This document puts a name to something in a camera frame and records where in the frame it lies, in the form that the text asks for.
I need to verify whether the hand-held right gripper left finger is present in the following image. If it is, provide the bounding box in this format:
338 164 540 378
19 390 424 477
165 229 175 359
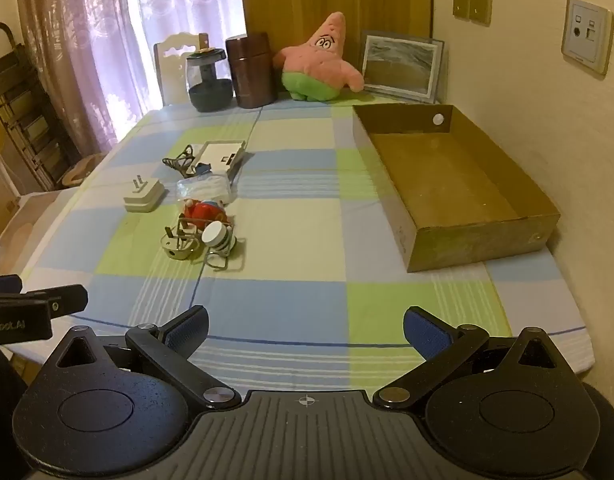
39 305 240 411

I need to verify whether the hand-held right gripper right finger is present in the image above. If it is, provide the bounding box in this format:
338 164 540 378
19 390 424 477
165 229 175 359
373 305 577 409

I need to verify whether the beige travel plug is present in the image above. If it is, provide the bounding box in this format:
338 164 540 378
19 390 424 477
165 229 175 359
160 225 204 261

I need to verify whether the striped bottle with white cap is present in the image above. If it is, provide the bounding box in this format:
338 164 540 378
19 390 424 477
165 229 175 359
202 221 245 271

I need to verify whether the red toy figure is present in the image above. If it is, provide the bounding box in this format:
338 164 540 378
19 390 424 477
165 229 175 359
179 199 236 231

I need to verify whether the white power adapter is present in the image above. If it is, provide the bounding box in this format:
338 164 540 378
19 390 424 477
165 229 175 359
123 174 166 213

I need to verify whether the clear floss pick box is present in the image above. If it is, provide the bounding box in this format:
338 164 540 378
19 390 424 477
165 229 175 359
176 174 234 204

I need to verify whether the brown cardboard box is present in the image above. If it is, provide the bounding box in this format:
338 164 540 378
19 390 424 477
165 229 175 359
352 104 561 273

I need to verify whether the white shallow tray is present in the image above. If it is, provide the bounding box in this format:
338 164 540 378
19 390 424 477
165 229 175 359
193 140 249 183

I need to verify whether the beige basin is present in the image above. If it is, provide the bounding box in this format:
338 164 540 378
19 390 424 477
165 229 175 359
62 152 108 188

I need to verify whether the folded metal ladder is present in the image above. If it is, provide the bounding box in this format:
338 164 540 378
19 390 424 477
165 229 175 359
0 22 82 193

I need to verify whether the glass jar with dark base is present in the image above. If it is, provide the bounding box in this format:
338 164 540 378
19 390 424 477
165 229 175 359
186 46 234 113

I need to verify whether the purple lace curtain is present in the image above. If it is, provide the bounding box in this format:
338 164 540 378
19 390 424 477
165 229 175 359
14 0 248 156

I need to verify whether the cream wooden chair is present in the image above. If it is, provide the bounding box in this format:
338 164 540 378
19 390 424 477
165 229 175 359
153 31 210 107

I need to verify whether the brown metal canister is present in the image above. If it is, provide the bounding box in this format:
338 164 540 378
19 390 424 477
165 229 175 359
225 32 277 109

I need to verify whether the framed picture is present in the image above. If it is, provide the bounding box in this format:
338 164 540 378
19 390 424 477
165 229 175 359
359 30 445 105

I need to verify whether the pink star plush toy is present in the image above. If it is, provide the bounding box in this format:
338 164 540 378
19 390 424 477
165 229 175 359
272 11 364 102

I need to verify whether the white wall socket plate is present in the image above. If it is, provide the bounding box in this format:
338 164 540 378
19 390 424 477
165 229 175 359
560 0 614 77

